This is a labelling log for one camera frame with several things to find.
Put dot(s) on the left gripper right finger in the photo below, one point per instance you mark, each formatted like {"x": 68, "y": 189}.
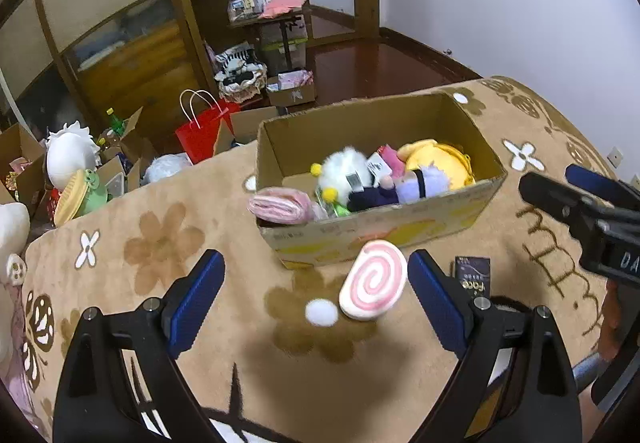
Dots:
{"x": 513, "y": 381}

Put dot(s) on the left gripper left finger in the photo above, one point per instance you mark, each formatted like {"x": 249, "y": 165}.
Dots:
{"x": 95, "y": 399}

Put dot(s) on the dark small card box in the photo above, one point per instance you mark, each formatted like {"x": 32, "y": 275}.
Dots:
{"x": 473, "y": 274}

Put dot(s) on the yellow plush toy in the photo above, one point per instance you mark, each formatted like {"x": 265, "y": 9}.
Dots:
{"x": 448, "y": 159}

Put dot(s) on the purple haired plush doll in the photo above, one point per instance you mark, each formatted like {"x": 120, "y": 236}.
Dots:
{"x": 413, "y": 186}

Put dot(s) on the white fluffy plush toy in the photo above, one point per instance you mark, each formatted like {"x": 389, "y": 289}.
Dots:
{"x": 341, "y": 173}

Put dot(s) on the person's hand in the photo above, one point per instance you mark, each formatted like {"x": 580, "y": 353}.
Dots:
{"x": 609, "y": 341}

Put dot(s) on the beige floral blanket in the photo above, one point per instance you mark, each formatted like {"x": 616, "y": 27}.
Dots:
{"x": 276, "y": 359}

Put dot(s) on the pink swirl plush cushion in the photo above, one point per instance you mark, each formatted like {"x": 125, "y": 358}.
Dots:
{"x": 375, "y": 282}

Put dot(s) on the green frog plush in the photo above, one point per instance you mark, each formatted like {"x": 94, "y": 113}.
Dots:
{"x": 96, "y": 194}

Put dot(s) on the white bear plush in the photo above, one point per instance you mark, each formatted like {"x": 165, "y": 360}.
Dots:
{"x": 15, "y": 227}

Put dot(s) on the magenta plush toy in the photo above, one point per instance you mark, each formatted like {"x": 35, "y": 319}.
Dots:
{"x": 390, "y": 157}

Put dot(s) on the white haired plush head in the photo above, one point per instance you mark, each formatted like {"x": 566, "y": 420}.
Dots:
{"x": 69, "y": 150}

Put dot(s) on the pink rolled towel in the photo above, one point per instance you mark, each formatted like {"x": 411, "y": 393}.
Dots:
{"x": 285, "y": 206}

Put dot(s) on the brown cardboard box on floor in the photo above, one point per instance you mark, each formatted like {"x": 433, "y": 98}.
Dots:
{"x": 22, "y": 158}

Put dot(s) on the green item in box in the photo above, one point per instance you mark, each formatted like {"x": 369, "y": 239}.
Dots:
{"x": 338, "y": 210}

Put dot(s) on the green glass bottle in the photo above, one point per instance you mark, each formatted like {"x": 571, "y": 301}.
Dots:
{"x": 117, "y": 125}

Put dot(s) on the cardboard box with yellow print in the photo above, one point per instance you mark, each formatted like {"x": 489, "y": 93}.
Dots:
{"x": 289, "y": 145}

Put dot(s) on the red paper shopping bag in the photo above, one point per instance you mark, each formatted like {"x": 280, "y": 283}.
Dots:
{"x": 204, "y": 116}

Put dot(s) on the wicker basket with items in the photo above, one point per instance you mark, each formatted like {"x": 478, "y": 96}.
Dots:
{"x": 239, "y": 74}

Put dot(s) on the small cardboard box on floor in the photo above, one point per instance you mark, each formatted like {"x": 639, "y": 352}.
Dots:
{"x": 290, "y": 89}

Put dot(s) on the wooden wardrobe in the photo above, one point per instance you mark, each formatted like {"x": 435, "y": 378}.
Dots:
{"x": 76, "y": 60}

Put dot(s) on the small dark side table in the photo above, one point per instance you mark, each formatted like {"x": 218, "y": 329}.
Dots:
{"x": 251, "y": 27}

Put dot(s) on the plastic storage bin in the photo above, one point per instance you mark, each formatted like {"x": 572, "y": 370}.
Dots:
{"x": 283, "y": 45}

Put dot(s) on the pink cloth on table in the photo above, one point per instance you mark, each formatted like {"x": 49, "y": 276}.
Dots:
{"x": 277, "y": 8}

